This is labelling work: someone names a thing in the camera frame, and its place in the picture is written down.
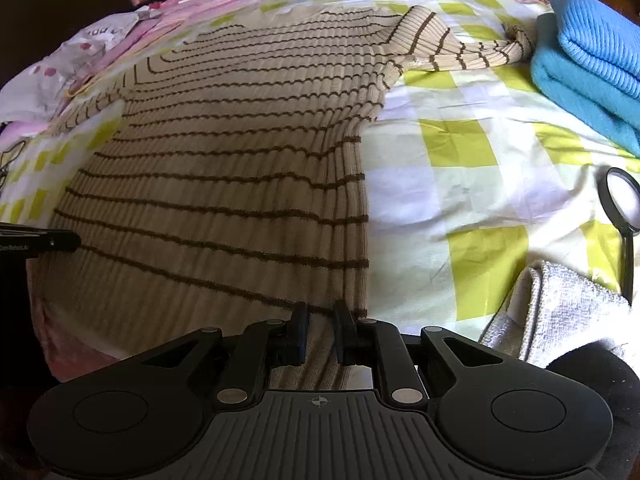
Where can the teal folded towel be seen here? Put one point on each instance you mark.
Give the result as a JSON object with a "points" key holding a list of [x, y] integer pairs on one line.
{"points": [[590, 98]]}

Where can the blue folded knit sweater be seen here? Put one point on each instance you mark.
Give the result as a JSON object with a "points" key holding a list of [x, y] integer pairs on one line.
{"points": [[600, 40]]}

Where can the dark wooden headboard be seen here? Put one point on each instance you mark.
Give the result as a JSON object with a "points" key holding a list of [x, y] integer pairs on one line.
{"points": [[32, 29]]}

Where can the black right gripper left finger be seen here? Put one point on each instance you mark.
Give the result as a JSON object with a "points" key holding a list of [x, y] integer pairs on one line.
{"points": [[262, 347]]}

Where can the white folded towel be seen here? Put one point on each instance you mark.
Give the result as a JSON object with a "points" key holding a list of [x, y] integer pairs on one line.
{"points": [[552, 310]]}

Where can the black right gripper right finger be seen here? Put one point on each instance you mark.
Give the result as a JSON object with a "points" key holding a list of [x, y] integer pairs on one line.
{"points": [[390, 355]]}

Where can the beige brown-striped knit sweater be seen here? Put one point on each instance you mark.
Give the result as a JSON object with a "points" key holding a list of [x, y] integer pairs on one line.
{"points": [[232, 190]]}

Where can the black magnifying glass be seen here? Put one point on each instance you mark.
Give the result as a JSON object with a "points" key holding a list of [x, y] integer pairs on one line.
{"points": [[619, 197]]}

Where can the grey pink-dotted pillow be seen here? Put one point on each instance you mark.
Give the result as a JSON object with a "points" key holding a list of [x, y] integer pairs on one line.
{"points": [[35, 94]]}

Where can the green checkered bed sheet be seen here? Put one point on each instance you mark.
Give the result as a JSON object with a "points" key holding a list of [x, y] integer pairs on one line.
{"points": [[469, 174]]}

